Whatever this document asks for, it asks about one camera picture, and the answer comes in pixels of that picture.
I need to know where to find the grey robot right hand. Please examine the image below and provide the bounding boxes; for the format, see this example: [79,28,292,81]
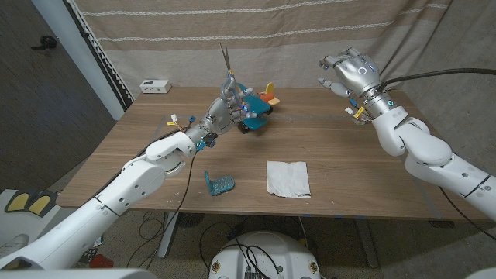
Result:
[317,47,408,121]

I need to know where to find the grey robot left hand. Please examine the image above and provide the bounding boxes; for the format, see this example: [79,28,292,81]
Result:
[184,75,259,151]

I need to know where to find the scissors with tan handles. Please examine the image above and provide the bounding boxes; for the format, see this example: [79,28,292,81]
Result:
[219,43,240,108]

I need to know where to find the teal and orange toy airplane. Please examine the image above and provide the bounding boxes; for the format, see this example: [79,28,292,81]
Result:
[234,81,281,135]

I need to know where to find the teal toy flip phone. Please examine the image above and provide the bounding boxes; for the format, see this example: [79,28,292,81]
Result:
[204,170,236,197]

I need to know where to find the white tissue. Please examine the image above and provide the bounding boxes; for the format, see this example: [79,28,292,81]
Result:
[265,160,312,199]

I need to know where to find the white power strip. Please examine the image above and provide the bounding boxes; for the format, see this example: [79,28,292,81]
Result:
[139,79,172,95]

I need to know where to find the beige striped curtain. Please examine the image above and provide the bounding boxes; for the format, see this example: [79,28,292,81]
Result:
[64,0,453,112]

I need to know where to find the white table leg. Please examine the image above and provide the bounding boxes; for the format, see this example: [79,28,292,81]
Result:
[157,212,180,259]

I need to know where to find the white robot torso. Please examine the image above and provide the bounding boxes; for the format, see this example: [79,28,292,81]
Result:
[208,230,322,279]

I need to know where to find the grey table leg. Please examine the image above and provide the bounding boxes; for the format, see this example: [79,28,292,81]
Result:
[354,219,379,269]

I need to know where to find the dark wooden door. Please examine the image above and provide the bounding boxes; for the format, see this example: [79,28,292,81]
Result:
[0,0,117,193]

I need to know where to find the red floor object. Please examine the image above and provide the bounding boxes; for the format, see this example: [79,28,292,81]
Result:
[88,253,115,270]

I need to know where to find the black floor gadget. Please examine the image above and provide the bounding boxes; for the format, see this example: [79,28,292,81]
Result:
[79,247,98,264]

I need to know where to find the yellow and black foot pedal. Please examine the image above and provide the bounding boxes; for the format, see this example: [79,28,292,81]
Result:
[3,188,32,214]
[29,190,58,218]

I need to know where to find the white sneaker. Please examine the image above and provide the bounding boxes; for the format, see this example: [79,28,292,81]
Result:
[0,233,30,259]

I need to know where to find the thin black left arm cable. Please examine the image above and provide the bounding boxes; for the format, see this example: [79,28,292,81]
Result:
[146,151,197,270]

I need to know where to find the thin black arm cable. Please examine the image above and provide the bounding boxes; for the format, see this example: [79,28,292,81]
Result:
[439,186,496,241]
[146,151,197,270]

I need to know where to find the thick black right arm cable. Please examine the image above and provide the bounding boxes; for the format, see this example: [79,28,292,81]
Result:
[377,67,496,92]

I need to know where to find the white door frame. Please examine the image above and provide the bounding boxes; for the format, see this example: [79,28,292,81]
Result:
[30,0,127,121]

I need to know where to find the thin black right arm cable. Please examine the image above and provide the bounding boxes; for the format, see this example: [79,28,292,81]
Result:
[439,186,496,241]

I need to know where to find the black door handle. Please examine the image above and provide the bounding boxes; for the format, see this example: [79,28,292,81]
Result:
[30,34,58,51]

